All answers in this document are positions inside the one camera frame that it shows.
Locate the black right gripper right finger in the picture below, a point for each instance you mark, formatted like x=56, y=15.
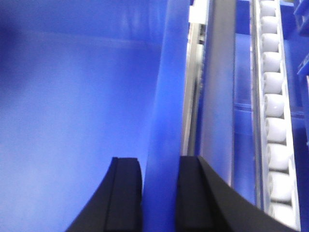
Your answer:
x=206, y=203

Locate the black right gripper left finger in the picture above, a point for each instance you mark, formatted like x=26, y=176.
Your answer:
x=116, y=204

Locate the white roller conveyor track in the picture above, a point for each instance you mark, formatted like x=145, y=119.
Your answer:
x=276, y=183

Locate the blue lower centre front bin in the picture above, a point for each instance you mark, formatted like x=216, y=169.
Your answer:
x=81, y=82

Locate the grey metal divider rail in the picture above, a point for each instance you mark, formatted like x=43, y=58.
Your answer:
x=208, y=111

